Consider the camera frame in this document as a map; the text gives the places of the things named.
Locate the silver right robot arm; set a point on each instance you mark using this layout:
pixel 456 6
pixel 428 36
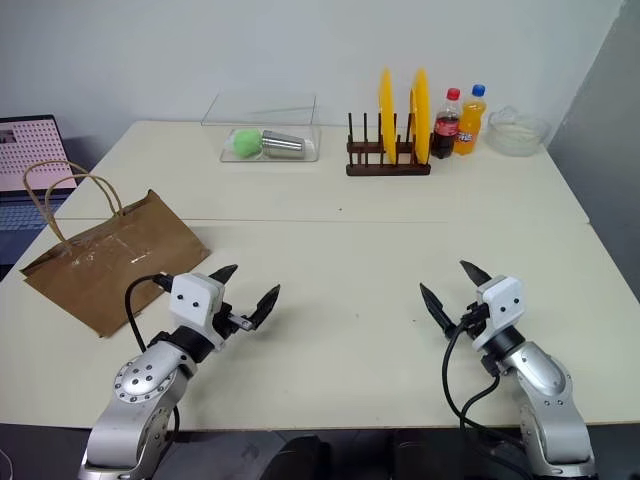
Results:
pixel 542 385

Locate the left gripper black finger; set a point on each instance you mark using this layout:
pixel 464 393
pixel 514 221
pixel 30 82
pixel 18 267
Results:
pixel 264 305
pixel 224 273

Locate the stainless steel cup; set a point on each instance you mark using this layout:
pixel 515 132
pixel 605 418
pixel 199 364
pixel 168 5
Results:
pixel 284 145

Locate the dark wooden dish rack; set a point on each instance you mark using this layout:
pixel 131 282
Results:
pixel 385 170

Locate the yellow plate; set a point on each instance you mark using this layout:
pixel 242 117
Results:
pixel 421 115
pixel 386 115

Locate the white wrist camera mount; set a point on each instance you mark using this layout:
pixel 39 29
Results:
pixel 502 302
pixel 192 300

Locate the clear plastic box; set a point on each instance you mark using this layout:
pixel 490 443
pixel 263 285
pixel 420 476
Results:
pixel 315 150

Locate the orange soda bottle blue cap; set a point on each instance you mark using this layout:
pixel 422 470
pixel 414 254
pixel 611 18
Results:
pixel 471 127

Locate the dark rounded shape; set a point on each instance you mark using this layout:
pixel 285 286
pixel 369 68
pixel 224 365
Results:
pixel 300 460

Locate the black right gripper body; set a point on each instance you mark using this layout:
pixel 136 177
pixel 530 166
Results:
pixel 472 317

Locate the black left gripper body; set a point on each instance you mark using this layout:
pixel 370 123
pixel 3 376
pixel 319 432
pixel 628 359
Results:
pixel 226 320

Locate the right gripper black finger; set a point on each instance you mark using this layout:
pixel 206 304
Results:
pixel 436 306
pixel 476 272

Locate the open laptop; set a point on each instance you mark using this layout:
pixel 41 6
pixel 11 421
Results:
pixel 30 155

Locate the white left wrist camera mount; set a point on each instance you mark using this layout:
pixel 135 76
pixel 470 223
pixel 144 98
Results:
pixel 192 300

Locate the green fuzzy ball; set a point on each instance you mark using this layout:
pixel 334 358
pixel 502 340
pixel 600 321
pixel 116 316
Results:
pixel 246 143

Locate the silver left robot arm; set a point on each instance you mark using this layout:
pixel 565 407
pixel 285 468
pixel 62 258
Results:
pixel 145 390

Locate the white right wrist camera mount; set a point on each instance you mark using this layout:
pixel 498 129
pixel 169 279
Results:
pixel 502 302

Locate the clear glass bowl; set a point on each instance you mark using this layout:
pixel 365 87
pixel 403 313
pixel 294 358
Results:
pixel 517 135

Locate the cola bottle red cap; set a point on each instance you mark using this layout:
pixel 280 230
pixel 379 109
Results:
pixel 445 130

